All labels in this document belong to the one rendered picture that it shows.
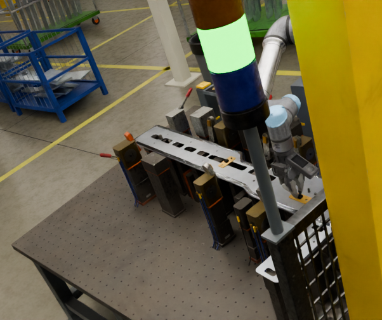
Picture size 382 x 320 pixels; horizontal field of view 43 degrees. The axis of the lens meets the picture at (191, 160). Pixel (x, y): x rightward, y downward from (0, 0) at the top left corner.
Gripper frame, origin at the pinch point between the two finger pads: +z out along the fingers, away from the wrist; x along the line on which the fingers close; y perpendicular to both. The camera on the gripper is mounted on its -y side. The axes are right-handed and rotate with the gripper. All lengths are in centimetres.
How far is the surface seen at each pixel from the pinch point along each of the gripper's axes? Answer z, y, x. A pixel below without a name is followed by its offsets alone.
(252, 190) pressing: 2.0, 21.0, 4.7
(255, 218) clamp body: -1.9, 3.2, 19.8
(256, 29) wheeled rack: 69, 337, -303
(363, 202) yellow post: -55, -67, 48
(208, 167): -7.3, 38.8, 9.7
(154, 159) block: -2, 80, 12
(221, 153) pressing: 2, 55, -9
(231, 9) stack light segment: -92, -61, 59
